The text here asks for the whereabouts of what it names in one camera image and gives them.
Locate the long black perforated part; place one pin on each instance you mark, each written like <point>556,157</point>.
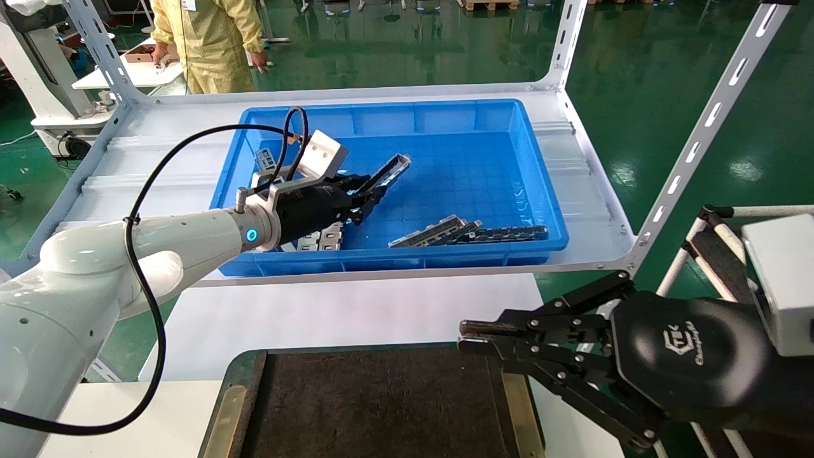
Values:
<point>509,234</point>

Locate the blue plastic bin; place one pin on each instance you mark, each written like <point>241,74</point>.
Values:
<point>445,172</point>

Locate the long metal bracket part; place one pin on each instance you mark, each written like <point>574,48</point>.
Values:
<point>394,166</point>

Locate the open flat cardboard box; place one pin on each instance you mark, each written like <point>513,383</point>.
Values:
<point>137,57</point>

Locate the black container tray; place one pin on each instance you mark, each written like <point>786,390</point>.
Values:
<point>381,407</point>

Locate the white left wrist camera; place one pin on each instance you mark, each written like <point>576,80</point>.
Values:
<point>324,152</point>

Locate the pipe frame cart black mats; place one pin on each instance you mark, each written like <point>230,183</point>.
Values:
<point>722,254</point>

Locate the dark slotted metal part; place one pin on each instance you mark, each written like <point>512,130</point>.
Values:
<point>464,230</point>
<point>264,159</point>

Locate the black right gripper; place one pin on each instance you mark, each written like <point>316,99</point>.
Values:
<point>687,356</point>

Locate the wooden pallet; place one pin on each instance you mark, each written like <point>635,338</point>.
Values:
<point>489,5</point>

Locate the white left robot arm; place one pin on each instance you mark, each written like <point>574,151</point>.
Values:
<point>178,242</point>

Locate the white metal shelf rack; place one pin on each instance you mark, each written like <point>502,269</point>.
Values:
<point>159,159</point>

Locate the white machine pedestal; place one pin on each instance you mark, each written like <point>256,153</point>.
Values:
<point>38,70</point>

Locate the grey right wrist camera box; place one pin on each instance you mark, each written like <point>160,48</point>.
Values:
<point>785,280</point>

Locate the white rounded table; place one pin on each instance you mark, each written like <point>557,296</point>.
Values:
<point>108,76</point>

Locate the person in yellow coat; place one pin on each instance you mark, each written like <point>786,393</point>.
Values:
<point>210,38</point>

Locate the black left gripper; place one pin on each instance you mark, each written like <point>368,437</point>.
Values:
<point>311,210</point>

